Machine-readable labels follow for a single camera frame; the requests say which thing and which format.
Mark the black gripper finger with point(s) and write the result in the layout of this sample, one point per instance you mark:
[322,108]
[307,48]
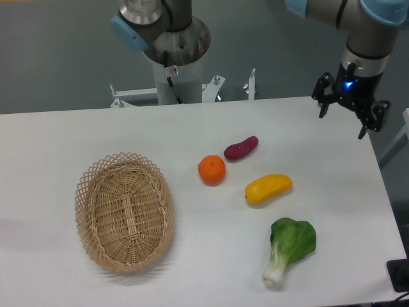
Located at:
[373,116]
[324,100]

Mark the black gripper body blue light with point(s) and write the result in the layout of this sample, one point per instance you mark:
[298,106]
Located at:
[354,91]

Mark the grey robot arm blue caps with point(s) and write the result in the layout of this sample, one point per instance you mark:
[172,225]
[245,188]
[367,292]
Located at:
[170,36]

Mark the yellow mango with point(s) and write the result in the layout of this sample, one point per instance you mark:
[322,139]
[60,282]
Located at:
[267,187]

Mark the purple sweet potato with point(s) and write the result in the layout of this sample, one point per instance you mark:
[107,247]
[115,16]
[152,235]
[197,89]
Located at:
[238,151]

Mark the orange tangerine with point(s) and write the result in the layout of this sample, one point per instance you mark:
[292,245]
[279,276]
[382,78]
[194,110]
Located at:
[212,169]

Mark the green bok choy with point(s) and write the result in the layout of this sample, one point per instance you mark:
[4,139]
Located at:
[290,242]

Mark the black device at table edge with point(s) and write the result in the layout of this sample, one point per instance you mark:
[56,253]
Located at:
[398,273]

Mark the woven wicker basket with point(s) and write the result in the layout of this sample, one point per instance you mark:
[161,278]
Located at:
[124,212]

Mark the white metal frame bracket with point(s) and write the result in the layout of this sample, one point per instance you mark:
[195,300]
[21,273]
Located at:
[210,92]

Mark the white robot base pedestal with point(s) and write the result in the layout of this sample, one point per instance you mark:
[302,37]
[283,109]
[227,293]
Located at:
[177,71]

